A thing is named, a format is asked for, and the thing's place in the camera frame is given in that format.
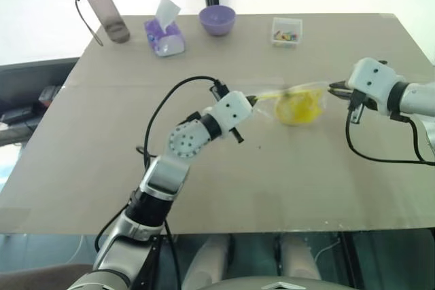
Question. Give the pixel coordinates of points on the black device on shelf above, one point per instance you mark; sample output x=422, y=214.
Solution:
x=17, y=114

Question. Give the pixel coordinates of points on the brown cushion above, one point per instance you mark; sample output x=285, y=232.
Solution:
x=40, y=278

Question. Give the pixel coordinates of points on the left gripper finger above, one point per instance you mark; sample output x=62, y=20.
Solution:
x=255, y=98
x=252, y=102

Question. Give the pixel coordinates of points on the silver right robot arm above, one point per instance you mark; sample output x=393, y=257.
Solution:
x=416, y=98

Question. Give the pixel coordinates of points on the smoky water bottle black cap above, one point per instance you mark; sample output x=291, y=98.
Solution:
x=105, y=8

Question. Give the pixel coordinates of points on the round yellow pineapple bun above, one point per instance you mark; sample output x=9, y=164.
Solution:
x=299, y=110

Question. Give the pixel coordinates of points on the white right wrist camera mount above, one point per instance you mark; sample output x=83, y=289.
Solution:
x=370, y=79

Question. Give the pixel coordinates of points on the black table frame leg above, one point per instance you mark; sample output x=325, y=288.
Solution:
x=346, y=263

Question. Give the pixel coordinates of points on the dark side shelf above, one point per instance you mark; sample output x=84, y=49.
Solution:
x=27, y=79

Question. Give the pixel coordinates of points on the purple tissue pack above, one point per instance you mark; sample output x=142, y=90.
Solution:
x=166, y=38

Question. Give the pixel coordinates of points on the grey right robot leg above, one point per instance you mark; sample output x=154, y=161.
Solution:
x=299, y=256

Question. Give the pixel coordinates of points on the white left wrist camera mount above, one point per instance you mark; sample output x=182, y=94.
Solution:
x=231, y=110

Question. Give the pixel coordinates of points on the grey robot leg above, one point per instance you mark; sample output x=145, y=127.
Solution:
x=207, y=259
x=299, y=256

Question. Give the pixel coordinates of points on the clear box of coloured clips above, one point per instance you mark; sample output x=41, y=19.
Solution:
x=286, y=33

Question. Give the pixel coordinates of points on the grey robot torso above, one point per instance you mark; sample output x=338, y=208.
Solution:
x=272, y=285

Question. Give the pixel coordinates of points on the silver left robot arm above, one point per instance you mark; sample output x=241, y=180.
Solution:
x=183, y=137

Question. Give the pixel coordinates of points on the clear zip bag yellow seal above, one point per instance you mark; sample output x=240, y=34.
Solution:
x=268, y=108

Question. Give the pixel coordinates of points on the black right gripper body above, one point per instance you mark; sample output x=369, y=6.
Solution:
x=357, y=101

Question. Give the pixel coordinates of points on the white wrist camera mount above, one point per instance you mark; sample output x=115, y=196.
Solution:
x=370, y=79
x=231, y=110

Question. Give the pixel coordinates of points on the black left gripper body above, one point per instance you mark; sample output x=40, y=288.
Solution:
x=237, y=134

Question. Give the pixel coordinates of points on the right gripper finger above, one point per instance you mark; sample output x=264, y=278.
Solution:
x=340, y=92
x=338, y=84

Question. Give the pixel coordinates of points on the purple plastic bowl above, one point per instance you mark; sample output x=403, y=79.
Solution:
x=217, y=21

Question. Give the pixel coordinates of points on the grey left robot leg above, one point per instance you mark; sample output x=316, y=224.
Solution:
x=207, y=259

